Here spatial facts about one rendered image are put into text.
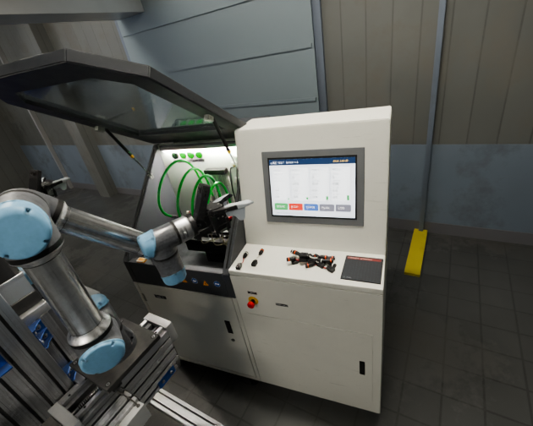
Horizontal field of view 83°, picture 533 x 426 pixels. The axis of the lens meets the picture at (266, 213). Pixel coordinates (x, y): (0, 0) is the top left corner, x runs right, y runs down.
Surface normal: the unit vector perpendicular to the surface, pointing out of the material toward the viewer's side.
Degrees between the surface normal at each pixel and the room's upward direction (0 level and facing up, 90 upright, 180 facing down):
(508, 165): 90
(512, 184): 90
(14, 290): 90
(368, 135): 76
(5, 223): 83
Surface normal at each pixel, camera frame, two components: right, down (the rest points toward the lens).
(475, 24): -0.48, 0.50
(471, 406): -0.17, -0.86
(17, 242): 0.54, 0.20
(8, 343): 0.86, 0.11
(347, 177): -0.38, 0.29
